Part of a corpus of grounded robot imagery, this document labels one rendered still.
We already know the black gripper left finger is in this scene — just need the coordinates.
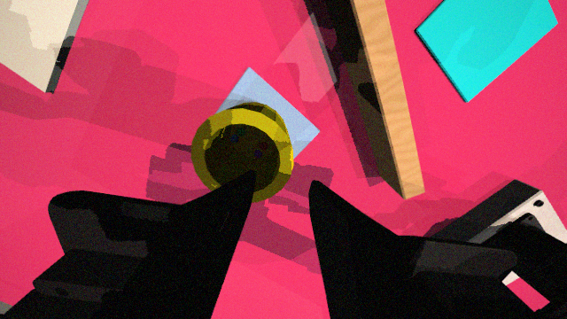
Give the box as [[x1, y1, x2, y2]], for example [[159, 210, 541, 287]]
[[48, 170, 257, 319]]

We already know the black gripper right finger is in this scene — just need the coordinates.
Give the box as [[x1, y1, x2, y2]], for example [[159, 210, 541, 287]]
[[308, 180, 517, 319]]

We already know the beige flat slab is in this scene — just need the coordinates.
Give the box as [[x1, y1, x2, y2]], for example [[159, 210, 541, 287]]
[[0, 0, 89, 93]]

